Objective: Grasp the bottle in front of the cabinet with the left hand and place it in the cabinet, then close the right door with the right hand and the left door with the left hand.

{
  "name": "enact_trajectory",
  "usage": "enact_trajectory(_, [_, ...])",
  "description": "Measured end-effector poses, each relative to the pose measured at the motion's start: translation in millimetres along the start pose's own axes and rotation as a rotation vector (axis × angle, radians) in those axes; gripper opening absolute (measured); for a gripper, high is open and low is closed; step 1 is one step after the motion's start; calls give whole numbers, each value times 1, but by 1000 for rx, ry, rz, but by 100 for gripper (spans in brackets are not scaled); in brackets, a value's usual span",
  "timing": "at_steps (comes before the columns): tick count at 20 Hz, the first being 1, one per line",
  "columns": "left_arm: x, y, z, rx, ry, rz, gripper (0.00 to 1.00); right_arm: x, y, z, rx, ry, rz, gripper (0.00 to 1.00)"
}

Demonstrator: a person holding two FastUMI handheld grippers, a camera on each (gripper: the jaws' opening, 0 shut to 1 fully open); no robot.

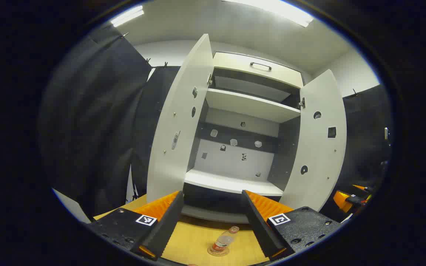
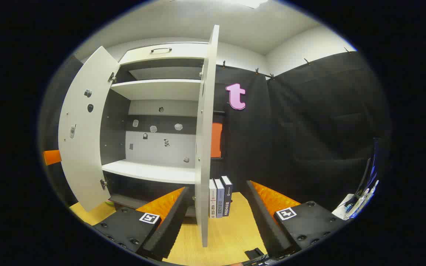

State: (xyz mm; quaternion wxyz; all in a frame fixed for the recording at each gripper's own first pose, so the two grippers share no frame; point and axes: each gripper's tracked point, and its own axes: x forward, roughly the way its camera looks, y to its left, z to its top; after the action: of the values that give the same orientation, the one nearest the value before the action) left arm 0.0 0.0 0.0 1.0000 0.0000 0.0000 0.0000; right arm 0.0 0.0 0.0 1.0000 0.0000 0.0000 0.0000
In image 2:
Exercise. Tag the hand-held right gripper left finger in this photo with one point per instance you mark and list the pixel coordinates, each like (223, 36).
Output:
(168, 229)

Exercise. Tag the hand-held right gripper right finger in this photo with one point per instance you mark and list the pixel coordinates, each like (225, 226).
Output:
(266, 225)

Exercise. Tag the dark navy book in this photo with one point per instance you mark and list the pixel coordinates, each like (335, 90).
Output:
(227, 195)

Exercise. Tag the white book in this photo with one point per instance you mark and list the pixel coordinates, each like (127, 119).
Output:
(212, 199)

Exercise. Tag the grey blue book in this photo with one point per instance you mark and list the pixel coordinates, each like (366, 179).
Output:
(219, 199)

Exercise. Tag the white cabinet door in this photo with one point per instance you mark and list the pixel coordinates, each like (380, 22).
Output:
(83, 140)
(205, 147)

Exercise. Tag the black backdrop cloth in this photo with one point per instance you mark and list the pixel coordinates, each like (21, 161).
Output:
(309, 129)

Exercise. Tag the dark upright screen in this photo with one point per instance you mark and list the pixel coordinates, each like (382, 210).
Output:
(374, 162)

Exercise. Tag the white cabinet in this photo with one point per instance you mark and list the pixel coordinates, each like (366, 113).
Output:
(154, 88)

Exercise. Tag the white cabinet drawer front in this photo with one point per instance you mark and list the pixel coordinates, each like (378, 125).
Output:
(183, 53)

